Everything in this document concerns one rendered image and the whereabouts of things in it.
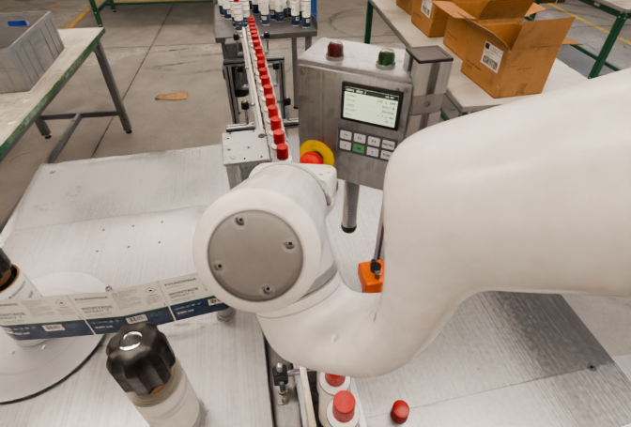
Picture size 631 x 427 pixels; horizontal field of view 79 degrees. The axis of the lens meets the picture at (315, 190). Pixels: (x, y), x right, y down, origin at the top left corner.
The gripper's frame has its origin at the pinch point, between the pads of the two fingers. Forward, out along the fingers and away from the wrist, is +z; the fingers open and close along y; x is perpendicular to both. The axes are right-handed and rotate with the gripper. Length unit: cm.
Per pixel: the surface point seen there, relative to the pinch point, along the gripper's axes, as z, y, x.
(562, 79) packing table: 168, -125, -33
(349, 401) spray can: -4.8, -8.3, 31.6
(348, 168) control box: 5.0, -7.0, -1.0
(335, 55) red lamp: -0.7, -4.3, -16.7
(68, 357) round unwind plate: 15, 49, 42
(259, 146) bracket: 39.8, 13.8, -1.1
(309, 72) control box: -0.2, -0.9, -14.5
